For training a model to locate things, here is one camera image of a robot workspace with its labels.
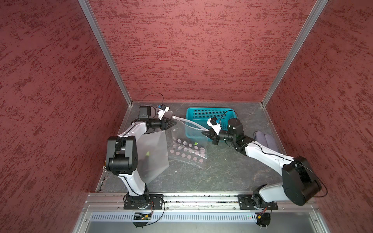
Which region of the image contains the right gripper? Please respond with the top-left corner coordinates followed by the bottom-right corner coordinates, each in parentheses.
top-left (202, 127), bottom-right (236, 145)

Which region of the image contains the clear zip-top bag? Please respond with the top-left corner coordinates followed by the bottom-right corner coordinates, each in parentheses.
top-left (136, 104), bottom-right (175, 120)
top-left (137, 131), bottom-right (170, 184)

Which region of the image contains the pink dotted zip-top bag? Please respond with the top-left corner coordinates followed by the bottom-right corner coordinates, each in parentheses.
top-left (168, 116), bottom-right (208, 169)

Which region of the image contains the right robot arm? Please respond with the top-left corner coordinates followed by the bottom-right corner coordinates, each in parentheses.
top-left (202, 129), bottom-right (322, 210)

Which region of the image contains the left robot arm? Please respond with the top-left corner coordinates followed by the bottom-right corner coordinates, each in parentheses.
top-left (105, 118), bottom-right (176, 209)

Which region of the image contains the teal plastic basket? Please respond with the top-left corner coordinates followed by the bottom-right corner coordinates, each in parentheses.
top-left (185, 107), bottom-right (238, 142)

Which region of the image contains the purple roller left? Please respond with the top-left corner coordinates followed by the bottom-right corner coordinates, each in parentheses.
top-left (254, 131), bottom-right (268, 147)

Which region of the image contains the purple roller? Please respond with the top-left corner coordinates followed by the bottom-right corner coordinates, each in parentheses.
top-left (254, 131), bottom-right (268, 147)
top-left (264, 134), bottom-right (279, 152)

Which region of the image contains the purple roller right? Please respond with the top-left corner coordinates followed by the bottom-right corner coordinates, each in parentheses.
top-left (264, 134), bottom-right (279, 152)

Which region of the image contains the left circuit board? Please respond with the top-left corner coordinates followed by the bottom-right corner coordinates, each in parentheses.
top-left (133, 212), bottom-right (152, 221)

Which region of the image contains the right black connector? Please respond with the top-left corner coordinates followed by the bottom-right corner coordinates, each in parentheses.
top-left (256, 213), bottom-right (271, 228)

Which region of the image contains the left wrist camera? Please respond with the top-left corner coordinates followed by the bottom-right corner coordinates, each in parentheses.
top-left (138, 104), bottom-right (170, 120)

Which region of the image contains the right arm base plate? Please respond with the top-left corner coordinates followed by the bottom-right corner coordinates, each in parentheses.
top-left (238, 194), bottom-right (278, 211)

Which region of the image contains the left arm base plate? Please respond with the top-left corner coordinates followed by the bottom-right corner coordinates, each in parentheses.
top-left (123, 194), bottom-right (165, 210)

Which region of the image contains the aluminium front rail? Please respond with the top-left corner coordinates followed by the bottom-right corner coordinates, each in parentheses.
top-left (73, 192), bottom-right (329, 233)

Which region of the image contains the left corner aluminium post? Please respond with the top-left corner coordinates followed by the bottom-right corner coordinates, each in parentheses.
top-left (78, 0), bottom-right (133, 107)

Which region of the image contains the corner aluminium post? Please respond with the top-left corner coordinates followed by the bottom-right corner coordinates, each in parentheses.
top-left (261, 0), bottom-right (328, 108)
top-left (78, 0), bottom-right (133, 107)

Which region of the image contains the right corner aluminium post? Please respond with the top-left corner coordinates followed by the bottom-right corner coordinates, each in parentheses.
top-left (261, 0), bottom-right (328, 108)

